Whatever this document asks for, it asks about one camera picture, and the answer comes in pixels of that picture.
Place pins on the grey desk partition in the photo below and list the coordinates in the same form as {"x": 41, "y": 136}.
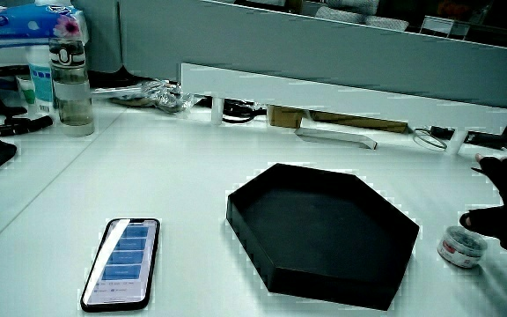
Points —
{"x": 324, "y": 48}

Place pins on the brown cardboard box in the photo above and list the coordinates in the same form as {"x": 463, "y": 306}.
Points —
{"x": 284, "y": 116}

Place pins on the round clear paper clip box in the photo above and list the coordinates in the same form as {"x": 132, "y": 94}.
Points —
{"x": 461, "y": 247}

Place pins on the small green white tube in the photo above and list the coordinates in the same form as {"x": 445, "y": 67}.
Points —
{"x": 27, "y": 92}

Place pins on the crumpled clear plastic bag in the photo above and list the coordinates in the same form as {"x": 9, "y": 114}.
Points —
{"x": 167, "y": 96}

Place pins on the white monitor riser shelf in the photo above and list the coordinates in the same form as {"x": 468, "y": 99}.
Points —
{"x": 324, "y": 97}

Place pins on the white bottle teal label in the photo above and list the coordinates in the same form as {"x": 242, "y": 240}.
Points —
{"x": 40, "y": 79}

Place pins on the clear water bottle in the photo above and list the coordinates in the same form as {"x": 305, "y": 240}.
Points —
{"x": 72, "y": 88}

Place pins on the black hexagonal tray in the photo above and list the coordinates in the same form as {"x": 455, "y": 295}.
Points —
{"x": 324, "y": 233}

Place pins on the black smartphone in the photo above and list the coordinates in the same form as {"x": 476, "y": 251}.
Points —
{"x": 121, "y": 264}

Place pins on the white desk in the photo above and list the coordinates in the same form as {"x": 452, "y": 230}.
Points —
{"x": 183, "y": 176}

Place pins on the blue tissue pack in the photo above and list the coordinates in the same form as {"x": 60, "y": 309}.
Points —
{"x": 29, "y": 24}

